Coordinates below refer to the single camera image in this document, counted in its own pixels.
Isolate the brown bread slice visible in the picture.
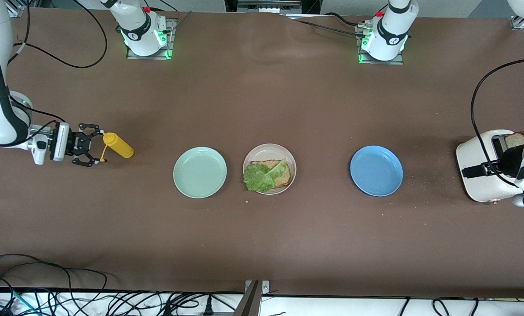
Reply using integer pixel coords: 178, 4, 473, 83
262, 160, 291, 188
503, 131, 524, 151

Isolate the yellow squeeze bottle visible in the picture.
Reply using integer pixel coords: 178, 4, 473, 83
99, 132, 134, 162

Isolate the green lettuce leaf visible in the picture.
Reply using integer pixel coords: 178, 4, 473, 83
243, 158, 287, 192

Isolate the blue plate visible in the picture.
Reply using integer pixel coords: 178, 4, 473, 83
350, 145, 404, 197

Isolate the mint green plate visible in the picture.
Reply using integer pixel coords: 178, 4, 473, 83
173, 147, 228, 199

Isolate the beige plate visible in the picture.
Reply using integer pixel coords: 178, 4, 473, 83
243, 144, 297, 195

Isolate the white toaster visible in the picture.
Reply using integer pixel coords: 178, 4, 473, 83
456, 129, 524, 205

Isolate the black equipment box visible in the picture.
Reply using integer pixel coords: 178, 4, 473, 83
224, 0, 322, 14

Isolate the grey metal bar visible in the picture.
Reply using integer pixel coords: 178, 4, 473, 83
233, 281, 260, 316

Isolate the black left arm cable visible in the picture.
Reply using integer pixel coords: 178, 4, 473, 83
470, 58, 524, 188

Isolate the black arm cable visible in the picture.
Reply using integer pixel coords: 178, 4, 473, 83
470, 58, 524, 188
7, 0, 108, 69

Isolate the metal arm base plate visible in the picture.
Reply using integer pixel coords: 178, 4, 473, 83
126, 18, 174, 60
356, 24, 405, 65

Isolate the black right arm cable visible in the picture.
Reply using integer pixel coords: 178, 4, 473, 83
7, 0, 108, 69

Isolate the black cable on table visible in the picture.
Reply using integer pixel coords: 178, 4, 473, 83
282, 12, 379, 38

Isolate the small metal bracket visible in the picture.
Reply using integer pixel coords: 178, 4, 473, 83
246, 280, 270, 295

